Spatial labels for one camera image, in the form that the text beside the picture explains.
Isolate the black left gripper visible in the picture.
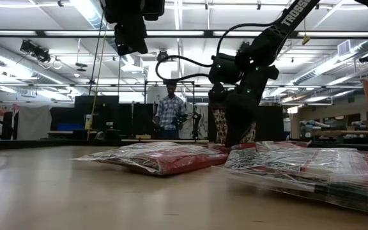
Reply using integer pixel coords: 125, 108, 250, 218
100, 0, 165, 57

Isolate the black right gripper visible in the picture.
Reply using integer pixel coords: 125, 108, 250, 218
208, 52, 270, 148

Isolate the red popcorn bag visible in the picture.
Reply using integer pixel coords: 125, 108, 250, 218
208, 141, 311, 153
215, 146, 368, 219
72, 141, 229, 176

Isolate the brown patterned cloth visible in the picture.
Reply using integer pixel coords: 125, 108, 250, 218
215, 107, 257, 144

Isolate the leaf pattern panel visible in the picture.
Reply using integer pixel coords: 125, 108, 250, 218
183, 103, 209, 140

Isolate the black panel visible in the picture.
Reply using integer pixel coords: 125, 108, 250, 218
256, 105, 284, 142

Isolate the person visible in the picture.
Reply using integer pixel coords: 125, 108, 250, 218
153, 79, 187, 140

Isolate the white board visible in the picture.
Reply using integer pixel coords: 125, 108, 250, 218
146, 86, 166, 105

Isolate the blue box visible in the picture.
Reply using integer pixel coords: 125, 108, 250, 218
56, 122, 84, 132

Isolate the wooden table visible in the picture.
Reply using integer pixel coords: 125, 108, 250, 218
311, 129, 368, 137

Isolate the white sheet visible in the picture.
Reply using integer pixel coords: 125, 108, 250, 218
17, 105, 52, 141

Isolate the black hanging cable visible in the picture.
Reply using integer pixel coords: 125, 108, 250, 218
88, 12, 108, 96

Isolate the black overhead frame bar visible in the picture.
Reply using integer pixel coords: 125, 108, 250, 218
0, 29, 368, 40

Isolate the black metal stand frame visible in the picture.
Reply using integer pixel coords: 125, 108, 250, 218
144, 79, 196, 141

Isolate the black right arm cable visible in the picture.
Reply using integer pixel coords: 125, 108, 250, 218
155, 22, 277, 82

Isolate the black overhead camera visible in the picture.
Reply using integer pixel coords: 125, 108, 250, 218
238, 41, 252, 55

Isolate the black ceiling camera cluster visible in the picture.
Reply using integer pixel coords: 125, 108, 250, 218
20, 40, 52, 63

